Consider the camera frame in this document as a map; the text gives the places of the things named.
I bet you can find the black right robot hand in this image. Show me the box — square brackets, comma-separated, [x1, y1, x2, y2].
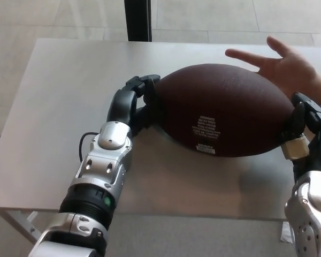
[281, 92, 321, 185]

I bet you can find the person's bare hand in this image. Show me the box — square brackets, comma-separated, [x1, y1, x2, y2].
[225, 36, 321, 104]

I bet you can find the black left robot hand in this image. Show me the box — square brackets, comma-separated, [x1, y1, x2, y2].
[106, 74, 162, 138]

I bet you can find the brown leather american football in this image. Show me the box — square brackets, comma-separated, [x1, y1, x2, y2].
[156, 63, 298, 158]

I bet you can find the crumpled white paper strip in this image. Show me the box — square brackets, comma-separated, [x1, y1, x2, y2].
[279, 221, 293, 243]

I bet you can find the white slanted table leg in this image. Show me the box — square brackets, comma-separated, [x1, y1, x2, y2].
[0, 210, 39, 245]

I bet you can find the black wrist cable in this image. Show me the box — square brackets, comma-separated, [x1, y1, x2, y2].
[79, 132, 97, 162]

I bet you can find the black window frame post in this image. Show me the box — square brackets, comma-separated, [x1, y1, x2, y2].
[125, 0, 152, 42]

